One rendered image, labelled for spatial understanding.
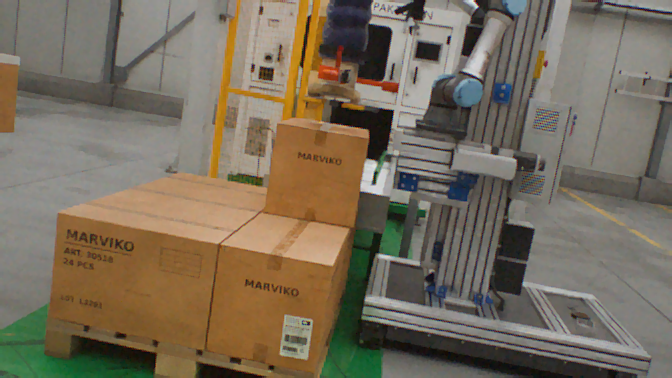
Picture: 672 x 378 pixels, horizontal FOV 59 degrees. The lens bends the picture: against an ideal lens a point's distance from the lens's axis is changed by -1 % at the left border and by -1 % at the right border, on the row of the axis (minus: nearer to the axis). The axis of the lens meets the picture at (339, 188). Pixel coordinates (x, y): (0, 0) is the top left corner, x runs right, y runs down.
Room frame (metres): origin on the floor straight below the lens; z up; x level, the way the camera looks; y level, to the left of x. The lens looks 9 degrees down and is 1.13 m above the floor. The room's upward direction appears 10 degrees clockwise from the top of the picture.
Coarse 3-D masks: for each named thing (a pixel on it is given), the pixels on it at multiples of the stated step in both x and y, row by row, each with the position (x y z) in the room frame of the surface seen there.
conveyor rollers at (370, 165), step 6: (366, 162) 5.18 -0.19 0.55; (372, 162) 5.27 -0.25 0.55; (384, 162) 5.40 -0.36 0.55; (366, 168) 4.76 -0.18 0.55; (372, 168) 4.84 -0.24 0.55; (366, 174) 4.41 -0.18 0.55; (372, 174) 4.51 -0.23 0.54; (384, 174) 4.58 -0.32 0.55; (366, 180) 4.08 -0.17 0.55; (378, 180) 4.23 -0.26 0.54; (384, 180) 4.25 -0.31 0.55; (360, 186) 3.79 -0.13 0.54; (366, 186) 3.80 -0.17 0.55; (372, 186) 3.88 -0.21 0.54; (378, 186) 3.92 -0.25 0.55; (372, 192) 3.62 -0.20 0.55; (378, 192) 3.69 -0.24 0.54
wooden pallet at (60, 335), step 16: (48, 320) 2.04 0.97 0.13; (336, 320) 2.83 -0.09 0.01; (48, 336) 2.04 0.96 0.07; (64, 336) 2.04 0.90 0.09; (80, 336) 2.03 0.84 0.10; (96, 336) 2.03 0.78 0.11; (112, 336) 2.02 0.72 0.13; (128, 336) 2.02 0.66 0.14; (48, 352) 2.04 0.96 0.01; (64, 352) 2.04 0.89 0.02; (160, 352) 2.01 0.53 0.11; (176, 352) 2.00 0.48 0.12; (192, 352) 2.00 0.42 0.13; (208, 352) 1.99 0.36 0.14; (160, 368) 2.01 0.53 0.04; (176, 368) 2.00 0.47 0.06; (192, 368) 2.00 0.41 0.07; (240, 368) 1.98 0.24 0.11; (256, 368) 1.98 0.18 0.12; (272, 368) 2.00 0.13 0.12; (320, 368) 2.27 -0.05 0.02
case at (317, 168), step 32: (288, 128) 2.58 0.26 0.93; (320, 128) 2.67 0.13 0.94; (352, 128) 3.07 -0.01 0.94; (288, 160) 2.58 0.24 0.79; (320, 160) 2.58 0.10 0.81; (352, 160) 2.57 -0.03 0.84; (288, 192) 2.58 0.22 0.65; (320, 192) 2.58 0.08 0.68; (352, 192) 2.57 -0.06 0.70; (352, 224) 2.57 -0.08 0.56
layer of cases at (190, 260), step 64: (128, 192) 2.53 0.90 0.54; (192, 192) 2.76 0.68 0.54; (256, 192) 3.02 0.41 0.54; (64, 256) 2.04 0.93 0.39; (128, 256) 2.02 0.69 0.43; (192, 256) 2.00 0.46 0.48; (256, 256) 1.98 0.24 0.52; (320, 256) 2.05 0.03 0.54; (64, 320) 2.04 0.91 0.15; (128, 320) 2.02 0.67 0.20; (192, 320) 2.00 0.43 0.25; (256, 320) 1.98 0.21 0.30; (320, 320) 1.96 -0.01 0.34
